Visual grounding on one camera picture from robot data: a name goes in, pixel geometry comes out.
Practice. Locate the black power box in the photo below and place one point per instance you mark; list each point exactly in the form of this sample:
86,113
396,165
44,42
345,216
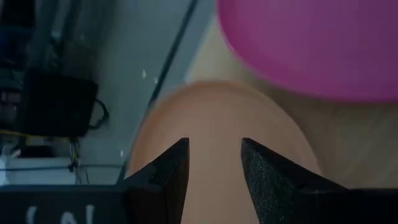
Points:
59,104

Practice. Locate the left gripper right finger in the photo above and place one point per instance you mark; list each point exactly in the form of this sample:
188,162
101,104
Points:
273,183

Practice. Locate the peach plastic plate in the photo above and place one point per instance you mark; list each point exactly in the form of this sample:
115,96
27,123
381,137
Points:
217,124

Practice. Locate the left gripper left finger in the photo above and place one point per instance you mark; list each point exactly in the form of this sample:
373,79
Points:
169,174

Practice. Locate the magenta plastic plate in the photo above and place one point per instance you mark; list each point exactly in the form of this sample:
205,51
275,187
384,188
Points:
311,43

